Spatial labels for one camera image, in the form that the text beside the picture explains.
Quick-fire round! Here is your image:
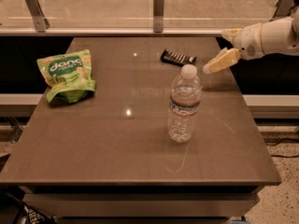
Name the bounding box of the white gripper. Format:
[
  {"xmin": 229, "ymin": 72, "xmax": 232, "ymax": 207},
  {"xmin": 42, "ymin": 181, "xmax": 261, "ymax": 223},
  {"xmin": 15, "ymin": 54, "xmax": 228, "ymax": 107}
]
[{"xmin": 203, "ymin": 23, "xmax": 264, "ymax": 75}]

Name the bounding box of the black floor cable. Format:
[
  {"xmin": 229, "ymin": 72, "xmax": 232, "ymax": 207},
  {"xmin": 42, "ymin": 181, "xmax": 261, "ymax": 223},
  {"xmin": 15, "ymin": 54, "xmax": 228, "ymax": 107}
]
[{"xmin": 265, "ymin": 136, "xmax": 299, "ymax": 159}]

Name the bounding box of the right metal railing bracket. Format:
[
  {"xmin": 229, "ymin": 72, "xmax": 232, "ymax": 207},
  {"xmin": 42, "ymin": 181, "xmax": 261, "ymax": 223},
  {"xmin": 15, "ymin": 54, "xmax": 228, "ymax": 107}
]
[{"xmin": 272, "ymin": 0, "xmax": 294, "ymax": 20}]

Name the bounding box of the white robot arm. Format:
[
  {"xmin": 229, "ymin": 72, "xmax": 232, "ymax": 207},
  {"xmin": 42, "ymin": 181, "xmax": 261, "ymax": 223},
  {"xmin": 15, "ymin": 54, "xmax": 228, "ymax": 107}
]
[{"xmin": 203, "ymin": 12, "xmax": 299, "ymax": 74}]

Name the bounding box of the metal railing bracket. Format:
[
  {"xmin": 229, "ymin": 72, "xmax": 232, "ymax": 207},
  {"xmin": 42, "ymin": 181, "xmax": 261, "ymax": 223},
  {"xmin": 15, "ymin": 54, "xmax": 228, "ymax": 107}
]
[
  {"xmin": 153, "ymin": 0, "xmax": 164, "ymax": 33},
  {"xmin": 272, "ymin": 0, "xmax": 294, "ymax": 20},
  {"xmin": 25, "ymin": 0, "xmax": 50, "ymax": 33}
]

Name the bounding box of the left metal railing bracket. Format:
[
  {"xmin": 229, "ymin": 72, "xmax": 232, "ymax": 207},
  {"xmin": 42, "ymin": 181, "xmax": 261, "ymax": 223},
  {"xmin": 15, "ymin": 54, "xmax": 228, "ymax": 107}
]
[{"xmin": 25, "ymin": 0, "xmax": 50, "ymax": 33}]

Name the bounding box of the middle metal railing bracket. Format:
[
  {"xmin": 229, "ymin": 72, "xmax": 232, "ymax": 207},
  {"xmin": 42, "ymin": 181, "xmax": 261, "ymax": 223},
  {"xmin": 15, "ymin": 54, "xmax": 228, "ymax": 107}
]
[{"xmin": 153, "ymin": 0, "xmax": 164, "ymax": 33}]

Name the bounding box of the black rxbar chocolate bar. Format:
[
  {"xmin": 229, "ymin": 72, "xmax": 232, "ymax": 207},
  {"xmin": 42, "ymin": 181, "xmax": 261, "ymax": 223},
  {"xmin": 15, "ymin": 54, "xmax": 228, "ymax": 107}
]
[{"xmin": 161, "ymin": 49, "xmax": 196, "ymax": 67}]

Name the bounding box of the dark box under table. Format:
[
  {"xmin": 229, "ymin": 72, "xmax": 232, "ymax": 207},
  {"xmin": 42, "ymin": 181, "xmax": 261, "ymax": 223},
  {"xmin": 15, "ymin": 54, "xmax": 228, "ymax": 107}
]
[{"xmin": 12, "ymin": 201, "xmax": 58, "ymax": 224}]

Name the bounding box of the green rice chip bag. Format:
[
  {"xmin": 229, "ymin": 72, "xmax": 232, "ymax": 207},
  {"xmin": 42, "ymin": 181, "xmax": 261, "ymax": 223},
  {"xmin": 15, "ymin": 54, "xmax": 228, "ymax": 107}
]
[{"xmin": 36, "ymin": 49, "xmax": 96, "ymax": 104}]

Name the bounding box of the clear plastic water bottle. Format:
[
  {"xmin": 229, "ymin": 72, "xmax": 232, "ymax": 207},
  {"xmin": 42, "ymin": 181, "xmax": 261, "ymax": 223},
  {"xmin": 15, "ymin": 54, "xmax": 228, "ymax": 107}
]
[{"xmin": 167, "ymin": 64, "xmax": 202, "ymax": 143}]

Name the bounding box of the glass railing panel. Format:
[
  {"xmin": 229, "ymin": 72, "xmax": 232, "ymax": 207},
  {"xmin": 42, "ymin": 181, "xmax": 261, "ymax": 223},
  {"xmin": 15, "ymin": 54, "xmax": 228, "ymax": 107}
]
[{"xmin": 0, "ymin": 0, "xmax": 299, "ymax": 30}]

